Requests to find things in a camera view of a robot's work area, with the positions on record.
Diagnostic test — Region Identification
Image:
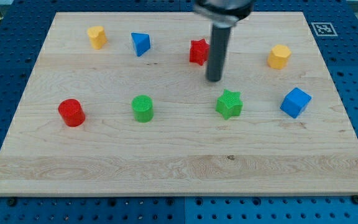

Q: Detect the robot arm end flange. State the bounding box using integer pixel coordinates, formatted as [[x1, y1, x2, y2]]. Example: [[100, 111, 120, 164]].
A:
[[193, 0, 255, 27]]

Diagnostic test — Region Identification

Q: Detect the green star block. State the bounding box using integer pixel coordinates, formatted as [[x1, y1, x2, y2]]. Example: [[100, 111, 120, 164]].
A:
[[216, 89, 243, 119]]

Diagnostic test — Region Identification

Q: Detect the red star block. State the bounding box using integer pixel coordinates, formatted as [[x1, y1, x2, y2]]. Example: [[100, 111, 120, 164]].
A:
[[189, 39, 209, 66]]

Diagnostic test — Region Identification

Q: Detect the blue cube block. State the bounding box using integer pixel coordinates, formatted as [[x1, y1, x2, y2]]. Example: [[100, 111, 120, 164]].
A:
[[280, 88, 312, 119]]

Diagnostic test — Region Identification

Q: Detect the green cylinder block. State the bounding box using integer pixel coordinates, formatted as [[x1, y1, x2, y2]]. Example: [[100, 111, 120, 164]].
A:
[[131, 95, 154, 123]]

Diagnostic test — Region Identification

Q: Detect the wooden board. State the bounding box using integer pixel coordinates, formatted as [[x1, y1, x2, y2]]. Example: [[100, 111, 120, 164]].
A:
[[0, 12, 358, 197]]

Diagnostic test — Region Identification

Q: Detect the blue triangle block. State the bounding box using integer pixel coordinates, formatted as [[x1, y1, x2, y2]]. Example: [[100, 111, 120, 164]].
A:
[[131, 32, 151, 57]]

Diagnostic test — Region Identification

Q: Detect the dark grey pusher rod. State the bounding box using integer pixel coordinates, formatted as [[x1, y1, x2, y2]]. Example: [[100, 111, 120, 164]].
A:
[[206, 24, 231, 82]]

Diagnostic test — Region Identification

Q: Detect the red cylinder block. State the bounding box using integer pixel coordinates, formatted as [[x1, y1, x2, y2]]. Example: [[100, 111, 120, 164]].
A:
[[58, 98, 86, 127]]

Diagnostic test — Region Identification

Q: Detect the yellow heart block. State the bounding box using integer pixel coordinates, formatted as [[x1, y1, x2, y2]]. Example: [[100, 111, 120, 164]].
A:
[[87, 26, 108, 50]]

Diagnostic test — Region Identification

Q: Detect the yellow hexagon block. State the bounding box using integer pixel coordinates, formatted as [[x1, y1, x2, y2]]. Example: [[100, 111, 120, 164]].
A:
[[267, 44, 291, 70]]

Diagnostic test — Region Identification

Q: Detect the white fiducial marker tag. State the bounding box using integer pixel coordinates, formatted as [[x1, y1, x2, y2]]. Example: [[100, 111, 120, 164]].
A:
[[311, 22, 337, 37]]

